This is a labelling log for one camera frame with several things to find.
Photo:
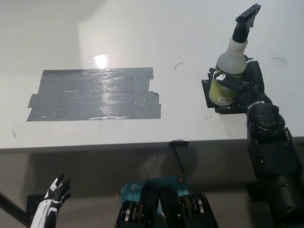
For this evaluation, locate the teal router box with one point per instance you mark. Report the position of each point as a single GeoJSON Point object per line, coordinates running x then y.
{"type": "Point", "coordinates": [133, 190]}

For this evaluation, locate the black table edge clip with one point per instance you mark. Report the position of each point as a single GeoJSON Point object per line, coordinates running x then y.
{"type": "Point", "coordinates": [178, 142]}

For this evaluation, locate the black diagonal table leg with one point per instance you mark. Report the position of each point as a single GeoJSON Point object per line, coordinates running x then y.
{"type": "Point", "coordinates": [12, 206]}

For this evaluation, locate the small black tape square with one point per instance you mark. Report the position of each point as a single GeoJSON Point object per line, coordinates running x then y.
{"type": "Point", "coordinates": [228, 110]}

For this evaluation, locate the green label spray bottle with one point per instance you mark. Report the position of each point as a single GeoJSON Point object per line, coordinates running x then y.
{"type": "Point", "coordinates": [229, 59]}

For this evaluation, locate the large grey tape patch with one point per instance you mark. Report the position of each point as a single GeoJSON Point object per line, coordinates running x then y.
{"type": "Point", "coordinates": [95, 95]}

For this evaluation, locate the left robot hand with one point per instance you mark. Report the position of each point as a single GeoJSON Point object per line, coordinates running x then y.
{"type": "Point", "coordinates": [50, 206]}

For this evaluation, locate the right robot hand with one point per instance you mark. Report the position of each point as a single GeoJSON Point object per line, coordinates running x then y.
{"type": "Point", "coordinates": [255, 80]}

